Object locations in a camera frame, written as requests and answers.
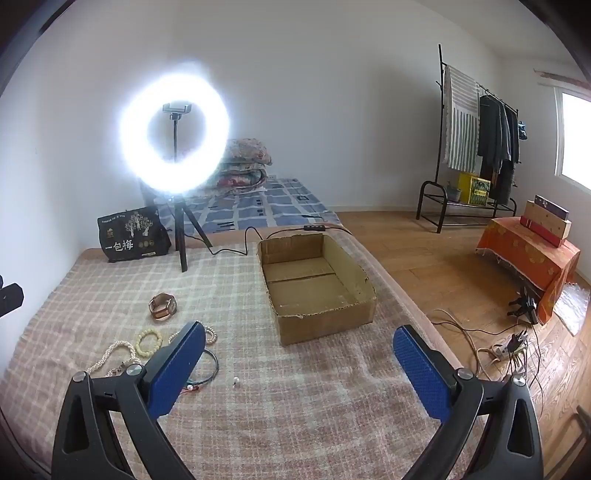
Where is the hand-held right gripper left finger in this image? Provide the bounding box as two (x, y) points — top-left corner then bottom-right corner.
(52, 320), (207, 480)

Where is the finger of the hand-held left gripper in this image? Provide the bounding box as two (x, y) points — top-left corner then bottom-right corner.
(0, 276), (25, 319)

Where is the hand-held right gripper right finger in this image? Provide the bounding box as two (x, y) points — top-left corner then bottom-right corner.
(392, 324), (544, 480)

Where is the thin metal bangle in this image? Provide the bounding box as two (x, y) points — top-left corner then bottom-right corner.
(185, 348), (219, 386)

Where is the cream bead bracelet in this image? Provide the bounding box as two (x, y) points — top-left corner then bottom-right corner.
(136, 328), (163, 357)

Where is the brown leather strap watch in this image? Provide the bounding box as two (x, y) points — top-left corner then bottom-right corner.
(148, 293), (178, 320)

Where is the long pearl necklace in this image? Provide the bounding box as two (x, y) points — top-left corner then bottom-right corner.
(85, 340), (141, 377)

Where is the cardboard box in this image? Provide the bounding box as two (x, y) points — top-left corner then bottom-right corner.
(257, 233), (377, 347)

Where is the small pearl strand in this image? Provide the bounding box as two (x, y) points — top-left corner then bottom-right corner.
(168, 325), (218, 345)

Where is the white power strip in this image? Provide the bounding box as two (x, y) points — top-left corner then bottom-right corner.
(489, 333), (530, 361)

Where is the black tripod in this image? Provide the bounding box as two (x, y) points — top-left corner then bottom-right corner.
(139, 182), (213, 273)

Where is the black snack bag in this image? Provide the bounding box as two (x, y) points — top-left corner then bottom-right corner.
(97, 208), (172, 264)

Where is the orange cloth covered table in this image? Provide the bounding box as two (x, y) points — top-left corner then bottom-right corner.
(475, 217), (581, 324)

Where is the bubble wrap sheet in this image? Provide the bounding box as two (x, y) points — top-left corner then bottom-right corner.
(554, 282), (591, 337)

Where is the blue checkered bed sheet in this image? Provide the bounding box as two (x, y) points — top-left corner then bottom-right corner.
(152, 176), (345, 236)

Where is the yellow box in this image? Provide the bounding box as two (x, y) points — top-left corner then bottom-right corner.
(457, 172), (491, 205)

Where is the purple lidded gift box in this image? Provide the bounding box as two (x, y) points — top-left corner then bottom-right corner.
(533, 195), (570, 220)

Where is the black hanging garment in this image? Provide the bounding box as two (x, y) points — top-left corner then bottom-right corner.
(498, 104), (522, 206)

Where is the black metal clothes rack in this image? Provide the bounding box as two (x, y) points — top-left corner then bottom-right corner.
(416, 44), (520, 234)

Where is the dark grey hanging coat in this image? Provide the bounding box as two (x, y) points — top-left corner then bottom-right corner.
(477, 95), (509, 174)

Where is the black phone holder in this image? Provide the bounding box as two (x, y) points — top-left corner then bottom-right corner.
(163, 102), (192, 162)

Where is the striped hanging towel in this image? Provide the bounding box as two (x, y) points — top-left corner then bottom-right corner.
(443, 65), (481, 171)

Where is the window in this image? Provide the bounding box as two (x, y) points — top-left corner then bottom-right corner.
(554, 85), (591, 190)

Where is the tangle of floor cables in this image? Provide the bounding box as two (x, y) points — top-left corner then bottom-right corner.
(429, 308), (555, 393)

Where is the black cable with inline controller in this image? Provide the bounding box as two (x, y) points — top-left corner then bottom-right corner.
(203, 224), (342, 257)

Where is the white ring light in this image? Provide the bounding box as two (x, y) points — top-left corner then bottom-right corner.
(117, 62), (232, 195)

